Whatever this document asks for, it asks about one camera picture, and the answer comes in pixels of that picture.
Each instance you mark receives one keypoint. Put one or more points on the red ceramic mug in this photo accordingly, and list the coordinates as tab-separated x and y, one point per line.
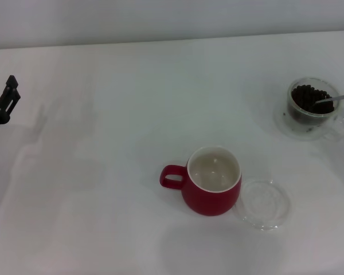
209	200

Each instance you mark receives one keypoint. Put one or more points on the clear glass saucer with crumbs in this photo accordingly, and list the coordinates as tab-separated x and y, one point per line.
283	129

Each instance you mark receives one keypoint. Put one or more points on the clear glass cup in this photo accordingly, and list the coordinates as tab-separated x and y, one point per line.
292	114

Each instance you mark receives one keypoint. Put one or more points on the coffee bean pile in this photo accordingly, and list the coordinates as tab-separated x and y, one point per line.
302	97

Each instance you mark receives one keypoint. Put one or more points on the clear empty glass saucer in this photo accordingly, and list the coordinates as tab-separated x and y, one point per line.
263	206

